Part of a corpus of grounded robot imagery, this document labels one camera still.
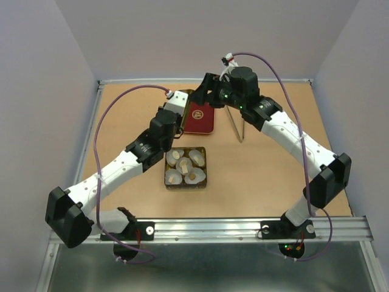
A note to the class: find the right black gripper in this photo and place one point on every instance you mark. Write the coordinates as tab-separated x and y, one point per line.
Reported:
208	84

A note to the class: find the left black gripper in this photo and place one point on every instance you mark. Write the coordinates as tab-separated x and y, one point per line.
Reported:
179	120

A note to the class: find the gold tin lid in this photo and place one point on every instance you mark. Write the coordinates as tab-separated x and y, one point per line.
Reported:
184	118

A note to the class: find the rectangular white chocolate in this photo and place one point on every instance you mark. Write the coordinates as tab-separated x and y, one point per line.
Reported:
199	161

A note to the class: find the steel serving tongs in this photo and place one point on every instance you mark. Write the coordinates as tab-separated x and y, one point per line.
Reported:
238	128

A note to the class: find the white chocolate bar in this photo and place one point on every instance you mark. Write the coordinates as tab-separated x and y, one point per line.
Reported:
172	180

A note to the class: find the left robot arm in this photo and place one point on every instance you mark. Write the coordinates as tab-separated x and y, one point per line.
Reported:
67	211

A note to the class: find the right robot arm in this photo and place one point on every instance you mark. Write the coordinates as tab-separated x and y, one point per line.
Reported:
328	173

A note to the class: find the oval white chocolate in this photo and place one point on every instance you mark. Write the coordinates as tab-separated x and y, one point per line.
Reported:
176	155

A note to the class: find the chocolate tin base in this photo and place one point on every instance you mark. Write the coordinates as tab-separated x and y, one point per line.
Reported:
183	185

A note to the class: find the red lacquer tray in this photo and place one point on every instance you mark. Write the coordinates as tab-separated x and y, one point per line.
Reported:
200	120

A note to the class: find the top right paper cup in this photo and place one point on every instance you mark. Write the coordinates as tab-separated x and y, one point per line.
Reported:
195	152

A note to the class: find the paper cup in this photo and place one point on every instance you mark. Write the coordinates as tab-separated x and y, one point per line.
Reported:
174	173
200	176
195	152
170	160
189	165

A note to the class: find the top left paper cup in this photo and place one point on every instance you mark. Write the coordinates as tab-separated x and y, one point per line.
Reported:
170	160

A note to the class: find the centre paper cup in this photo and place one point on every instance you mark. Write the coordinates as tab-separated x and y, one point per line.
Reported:
189	165

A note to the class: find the bottom left paper cup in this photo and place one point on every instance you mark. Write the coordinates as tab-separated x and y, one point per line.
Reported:
174	173

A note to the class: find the bottom right paper cup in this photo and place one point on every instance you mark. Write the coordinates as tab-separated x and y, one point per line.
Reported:
200	176

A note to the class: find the metal front plate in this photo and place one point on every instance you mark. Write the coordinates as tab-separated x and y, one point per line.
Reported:
344	266

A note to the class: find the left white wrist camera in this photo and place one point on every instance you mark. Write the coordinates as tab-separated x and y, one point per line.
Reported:
176	102

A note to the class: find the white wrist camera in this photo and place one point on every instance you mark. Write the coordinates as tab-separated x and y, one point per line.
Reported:
229	63
176	102

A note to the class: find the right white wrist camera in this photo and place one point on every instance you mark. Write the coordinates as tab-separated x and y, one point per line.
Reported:
229	63

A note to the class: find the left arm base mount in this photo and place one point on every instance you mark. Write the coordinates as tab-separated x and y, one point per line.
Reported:
124	226

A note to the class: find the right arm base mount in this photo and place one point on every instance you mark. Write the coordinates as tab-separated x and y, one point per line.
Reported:
285	232

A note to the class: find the aluminium mounting rail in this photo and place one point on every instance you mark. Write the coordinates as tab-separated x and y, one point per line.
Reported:
250	230

